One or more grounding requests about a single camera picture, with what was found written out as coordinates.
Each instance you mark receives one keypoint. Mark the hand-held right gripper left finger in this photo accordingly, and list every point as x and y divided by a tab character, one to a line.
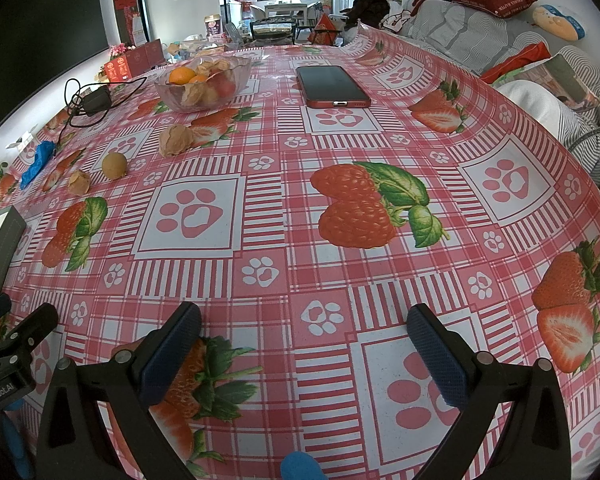
172	355

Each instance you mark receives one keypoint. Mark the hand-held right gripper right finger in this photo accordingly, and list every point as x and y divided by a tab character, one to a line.
437	355

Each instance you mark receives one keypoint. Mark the white box with grey rim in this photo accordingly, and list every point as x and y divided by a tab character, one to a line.
11	240

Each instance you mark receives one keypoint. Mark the clear glass bowl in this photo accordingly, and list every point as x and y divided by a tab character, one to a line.
165	88

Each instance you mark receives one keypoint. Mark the person's left hand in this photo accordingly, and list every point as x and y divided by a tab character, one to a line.
15	445

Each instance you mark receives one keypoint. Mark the person's right hand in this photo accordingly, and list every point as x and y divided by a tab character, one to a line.
302	467

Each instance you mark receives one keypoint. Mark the husked physalis fruit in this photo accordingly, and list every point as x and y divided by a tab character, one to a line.
78	182
215	64
192	95
177	139

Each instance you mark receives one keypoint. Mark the blue cloth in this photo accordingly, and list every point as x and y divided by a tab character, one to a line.
35	162

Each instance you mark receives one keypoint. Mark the small white paper box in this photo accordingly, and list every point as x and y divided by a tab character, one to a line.
20	142

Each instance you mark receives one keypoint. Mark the round yellow-brown fruit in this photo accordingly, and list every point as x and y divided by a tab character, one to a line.
115	165

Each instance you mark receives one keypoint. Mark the red checked strawberry print tablecloth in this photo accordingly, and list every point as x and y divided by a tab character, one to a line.
280	220

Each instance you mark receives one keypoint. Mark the black power adapter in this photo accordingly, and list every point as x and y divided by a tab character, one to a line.
97	100

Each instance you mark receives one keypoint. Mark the small red box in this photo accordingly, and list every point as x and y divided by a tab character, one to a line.
117	69

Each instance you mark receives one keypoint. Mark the white striped blanket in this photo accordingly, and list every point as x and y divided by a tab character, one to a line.
545	110

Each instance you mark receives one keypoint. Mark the round red fruit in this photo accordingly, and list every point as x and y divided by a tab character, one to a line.
223	88

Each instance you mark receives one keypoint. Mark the black television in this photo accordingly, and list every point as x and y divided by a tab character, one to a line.
35	35

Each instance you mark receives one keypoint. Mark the mandarin orange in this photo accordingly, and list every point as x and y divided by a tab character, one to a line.
180	76
199	79

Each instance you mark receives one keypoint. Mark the pink flowers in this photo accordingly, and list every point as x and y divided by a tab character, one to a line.
118	50

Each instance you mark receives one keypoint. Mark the dark red box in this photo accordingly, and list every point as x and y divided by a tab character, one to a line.
146	55

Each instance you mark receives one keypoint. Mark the red cased smartphone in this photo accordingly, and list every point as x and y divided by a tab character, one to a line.
330	85

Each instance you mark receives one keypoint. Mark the red flat packet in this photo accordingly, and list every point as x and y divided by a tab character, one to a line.
517	62

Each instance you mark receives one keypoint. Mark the pile of assorted packets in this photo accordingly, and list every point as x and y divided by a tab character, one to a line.
195	47

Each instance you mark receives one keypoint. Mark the grey patterned sofa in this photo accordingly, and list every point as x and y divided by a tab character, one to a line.
460	35

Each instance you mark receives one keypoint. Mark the white red printed cloth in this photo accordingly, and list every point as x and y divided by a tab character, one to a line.
397	17

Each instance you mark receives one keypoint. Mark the red triangular bag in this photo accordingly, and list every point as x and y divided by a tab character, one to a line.
327	28

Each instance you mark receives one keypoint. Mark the black clothing heap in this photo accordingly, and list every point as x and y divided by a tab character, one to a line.
367	10

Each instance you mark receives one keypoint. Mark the yellow blue plush toy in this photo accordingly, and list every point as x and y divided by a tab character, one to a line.
560	21

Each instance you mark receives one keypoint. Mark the white dining table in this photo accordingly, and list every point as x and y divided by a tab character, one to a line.
285	7

